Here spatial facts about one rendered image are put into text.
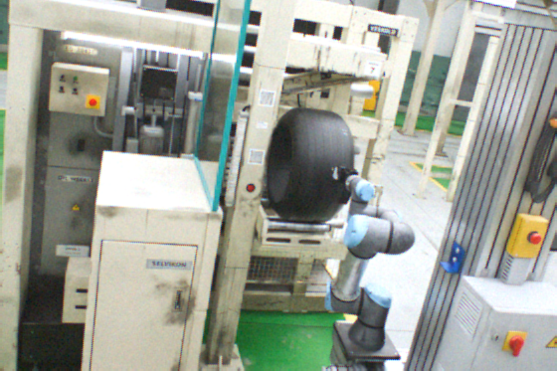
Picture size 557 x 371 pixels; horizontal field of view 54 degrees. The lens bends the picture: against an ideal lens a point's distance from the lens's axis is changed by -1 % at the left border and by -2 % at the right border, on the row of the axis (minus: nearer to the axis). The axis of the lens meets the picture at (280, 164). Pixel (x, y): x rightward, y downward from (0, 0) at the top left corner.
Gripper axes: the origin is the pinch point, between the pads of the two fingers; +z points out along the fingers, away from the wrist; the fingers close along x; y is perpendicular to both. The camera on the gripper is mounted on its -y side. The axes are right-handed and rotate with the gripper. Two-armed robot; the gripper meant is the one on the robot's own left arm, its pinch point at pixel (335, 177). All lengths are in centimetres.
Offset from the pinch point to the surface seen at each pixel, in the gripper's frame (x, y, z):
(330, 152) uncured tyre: 2.6, 10.6, 4.3
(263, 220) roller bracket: 27.0, -27.3, 15.1
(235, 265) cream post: 34, -56, 29
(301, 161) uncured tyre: 15.8, 4.9, 4.9
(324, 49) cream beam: 0, 58, 41
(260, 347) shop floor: 5, -117, 55
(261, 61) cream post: 39, 47, 17
